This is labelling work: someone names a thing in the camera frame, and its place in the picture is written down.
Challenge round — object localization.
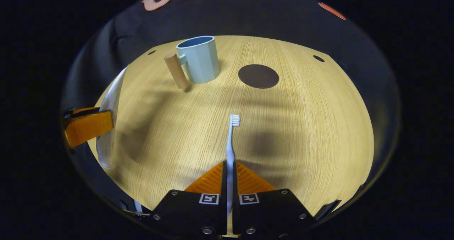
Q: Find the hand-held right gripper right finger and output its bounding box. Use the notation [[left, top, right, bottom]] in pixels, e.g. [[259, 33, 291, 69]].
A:
[[232, 161, 318, 238]]

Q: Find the white toothpaste tube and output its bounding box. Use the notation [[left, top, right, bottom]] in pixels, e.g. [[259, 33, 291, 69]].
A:
[[95, 67, 127, 169]]

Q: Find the light blue cup wooden handle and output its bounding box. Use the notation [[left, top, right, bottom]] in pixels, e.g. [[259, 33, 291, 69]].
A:
[[164, 36, 220, 90]]

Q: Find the white toothbrush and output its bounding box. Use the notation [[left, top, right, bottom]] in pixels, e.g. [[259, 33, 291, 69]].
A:
[[226, 114, 241, 216]]

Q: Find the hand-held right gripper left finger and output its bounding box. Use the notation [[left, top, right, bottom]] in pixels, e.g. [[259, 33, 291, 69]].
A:
[[151, 161, 227, 238]]

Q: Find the dark brown round coaster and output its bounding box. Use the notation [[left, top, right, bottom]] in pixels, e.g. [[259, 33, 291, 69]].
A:
[[238, 64, 279, 89]]

